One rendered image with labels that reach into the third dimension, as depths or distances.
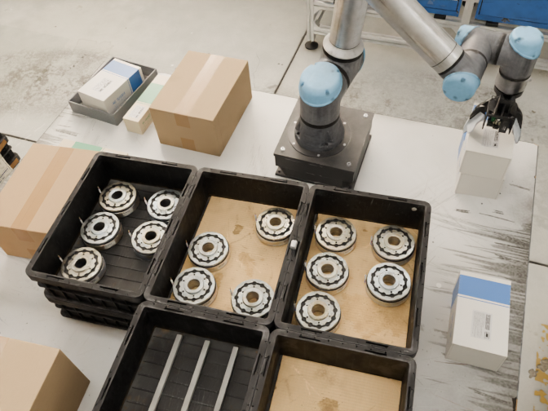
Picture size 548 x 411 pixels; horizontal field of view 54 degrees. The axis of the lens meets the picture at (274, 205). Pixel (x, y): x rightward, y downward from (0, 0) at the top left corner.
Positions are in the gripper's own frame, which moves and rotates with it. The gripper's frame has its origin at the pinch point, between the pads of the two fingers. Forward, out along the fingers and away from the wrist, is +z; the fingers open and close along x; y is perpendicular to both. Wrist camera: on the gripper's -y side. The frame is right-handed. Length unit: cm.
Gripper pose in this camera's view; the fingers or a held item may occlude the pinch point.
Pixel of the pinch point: (489, 135)
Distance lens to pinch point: 165.5
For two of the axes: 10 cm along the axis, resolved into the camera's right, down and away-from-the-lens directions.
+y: -3.3, 7.6, -5.5
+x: 9.4, 2.3, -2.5
